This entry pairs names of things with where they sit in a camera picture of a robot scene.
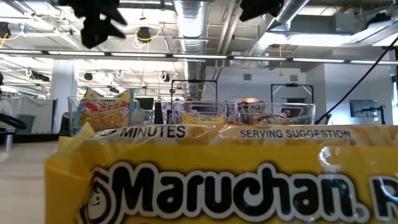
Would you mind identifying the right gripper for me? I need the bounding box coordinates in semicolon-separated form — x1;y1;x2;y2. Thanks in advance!
239;0;284;22

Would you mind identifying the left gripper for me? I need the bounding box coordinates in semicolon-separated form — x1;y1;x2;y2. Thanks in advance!
80;9;128;50

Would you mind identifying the black fire noodle pack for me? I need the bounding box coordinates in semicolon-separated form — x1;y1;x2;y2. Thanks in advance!
236;101;252;123
251;112;289;126

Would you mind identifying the yellow chicken ramen pack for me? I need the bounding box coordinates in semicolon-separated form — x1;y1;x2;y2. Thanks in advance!
44;121;398;224
181;113;227;125

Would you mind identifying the long linear ceiling light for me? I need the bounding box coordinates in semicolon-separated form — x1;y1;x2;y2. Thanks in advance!
0;48;398;66

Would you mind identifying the black monitor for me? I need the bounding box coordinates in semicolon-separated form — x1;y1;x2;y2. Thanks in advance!
135;96;155;111

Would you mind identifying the clear plastic bin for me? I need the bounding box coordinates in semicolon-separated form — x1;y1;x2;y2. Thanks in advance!
160;100;239;125
67;95;155;136
238;102;317;126

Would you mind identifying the grey office chair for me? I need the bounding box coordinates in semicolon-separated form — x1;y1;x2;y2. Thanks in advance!
17;114;37;134

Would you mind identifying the silver round duct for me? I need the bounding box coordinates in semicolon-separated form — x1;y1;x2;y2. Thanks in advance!
241;0;312;69
172;0;208;101

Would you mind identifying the grey rectangular duct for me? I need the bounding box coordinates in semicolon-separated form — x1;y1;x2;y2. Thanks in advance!
267;14;398;47

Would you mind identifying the black station frame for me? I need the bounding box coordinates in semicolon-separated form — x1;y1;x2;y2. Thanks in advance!
270;83;314;105
170;79;218;103

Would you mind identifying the grey partition wall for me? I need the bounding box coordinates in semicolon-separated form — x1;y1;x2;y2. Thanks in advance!
9;96;58;134

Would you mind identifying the long black arm cable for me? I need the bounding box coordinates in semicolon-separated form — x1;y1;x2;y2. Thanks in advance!
315;34;398;125

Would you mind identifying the black aluminium frame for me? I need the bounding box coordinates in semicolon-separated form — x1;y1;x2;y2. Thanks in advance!
0;129;74;152

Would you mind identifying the wall-mounted monitor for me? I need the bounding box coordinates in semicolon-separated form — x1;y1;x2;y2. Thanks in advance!
349;99;380;118

